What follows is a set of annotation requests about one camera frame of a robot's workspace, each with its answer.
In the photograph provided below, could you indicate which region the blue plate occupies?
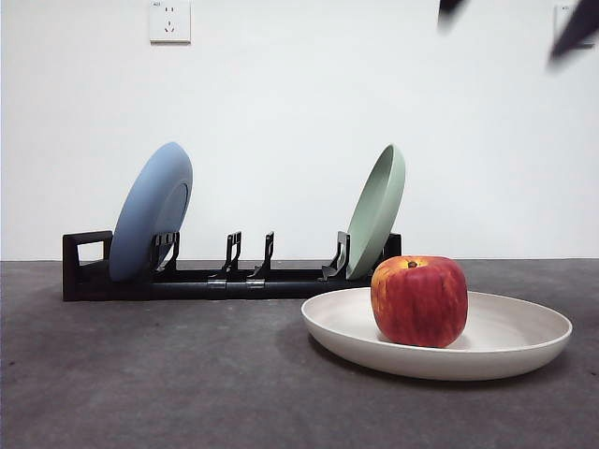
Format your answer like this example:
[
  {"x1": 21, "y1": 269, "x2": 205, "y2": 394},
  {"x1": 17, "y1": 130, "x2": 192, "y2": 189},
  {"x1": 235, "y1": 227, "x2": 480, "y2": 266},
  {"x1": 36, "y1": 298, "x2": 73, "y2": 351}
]
[{"x1": 108, "y1": 141, "x2": 195, "y2": 282}]

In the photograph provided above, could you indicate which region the white wall socket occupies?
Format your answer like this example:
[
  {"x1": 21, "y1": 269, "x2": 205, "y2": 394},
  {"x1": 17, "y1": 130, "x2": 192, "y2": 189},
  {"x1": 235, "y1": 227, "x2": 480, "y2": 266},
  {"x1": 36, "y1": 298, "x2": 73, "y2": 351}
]
[
  {"x1": 554, "y1": 4, "x2": 596, "y2": 49},
  {"x1": 149, "y1": 0, "x2": 192, "y2": 46}
]

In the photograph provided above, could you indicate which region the pale green plate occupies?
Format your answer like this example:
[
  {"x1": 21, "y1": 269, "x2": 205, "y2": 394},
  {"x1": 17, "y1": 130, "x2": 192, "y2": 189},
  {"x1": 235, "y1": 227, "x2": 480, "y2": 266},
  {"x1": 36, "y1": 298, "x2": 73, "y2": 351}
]
[{"x1": 345, "y1": 143, "x2": 407, "y2": 281}]

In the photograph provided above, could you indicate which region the cream yellow plate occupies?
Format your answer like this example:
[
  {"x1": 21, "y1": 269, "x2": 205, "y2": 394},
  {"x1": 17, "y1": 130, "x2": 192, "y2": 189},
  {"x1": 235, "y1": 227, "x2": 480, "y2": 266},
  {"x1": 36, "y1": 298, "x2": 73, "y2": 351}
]
[{"x1": 300, "y1": 286, "x2": 574, "y2": 382}]

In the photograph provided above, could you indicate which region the red apple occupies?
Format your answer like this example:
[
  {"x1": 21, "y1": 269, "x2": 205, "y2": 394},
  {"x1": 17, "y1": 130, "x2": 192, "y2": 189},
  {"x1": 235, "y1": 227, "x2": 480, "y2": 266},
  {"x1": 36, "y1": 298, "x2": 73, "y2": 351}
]
[{"x1": 371, "y1": 254, "x2": 470, "y2": 349}]

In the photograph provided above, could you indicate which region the black plate rack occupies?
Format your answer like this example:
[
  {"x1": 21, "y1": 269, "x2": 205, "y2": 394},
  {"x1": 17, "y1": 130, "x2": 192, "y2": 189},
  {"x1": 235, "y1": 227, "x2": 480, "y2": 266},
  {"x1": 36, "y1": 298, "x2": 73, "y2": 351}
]
[{"x1": 62, "y1": 229, "x2": 402, "y2": 302}]

